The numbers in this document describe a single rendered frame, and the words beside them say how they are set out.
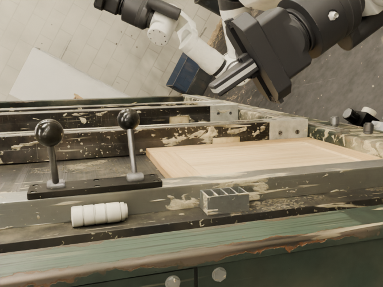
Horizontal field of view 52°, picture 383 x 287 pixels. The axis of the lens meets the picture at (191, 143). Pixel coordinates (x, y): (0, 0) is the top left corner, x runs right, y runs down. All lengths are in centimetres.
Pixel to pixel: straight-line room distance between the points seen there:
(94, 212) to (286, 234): 28
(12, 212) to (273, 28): 44
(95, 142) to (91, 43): 508
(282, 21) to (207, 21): 587
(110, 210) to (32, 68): 417
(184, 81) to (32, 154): 425
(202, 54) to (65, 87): 358
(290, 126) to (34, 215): 79
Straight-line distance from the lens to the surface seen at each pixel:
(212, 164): 87
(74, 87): 469
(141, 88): 615
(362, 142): 103
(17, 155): 104
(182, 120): 161
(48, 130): 55
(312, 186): 73
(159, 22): 117
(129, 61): 611
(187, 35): 125
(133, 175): 63
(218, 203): 62
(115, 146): 103
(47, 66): 469
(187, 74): 520
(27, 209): 62
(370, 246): 50
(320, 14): 52
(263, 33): 50
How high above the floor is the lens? 155
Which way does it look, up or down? 19 degrees down
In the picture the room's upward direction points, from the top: 62 degrees counter-clockwise
